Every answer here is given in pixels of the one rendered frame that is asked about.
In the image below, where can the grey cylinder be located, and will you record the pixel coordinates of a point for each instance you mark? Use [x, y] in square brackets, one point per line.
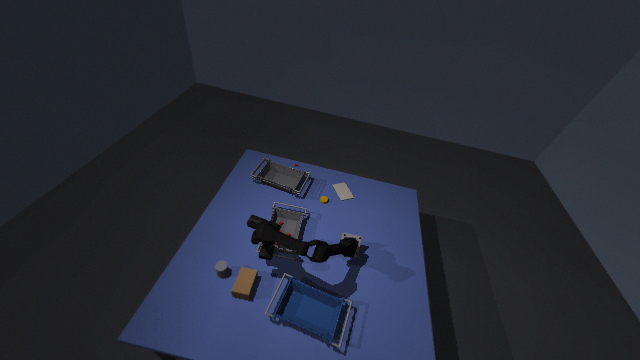
[222, 268]

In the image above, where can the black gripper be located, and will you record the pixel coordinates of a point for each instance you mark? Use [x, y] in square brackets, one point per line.
[267, 250]

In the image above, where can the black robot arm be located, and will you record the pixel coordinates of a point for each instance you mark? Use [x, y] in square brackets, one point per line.
[269, 231]

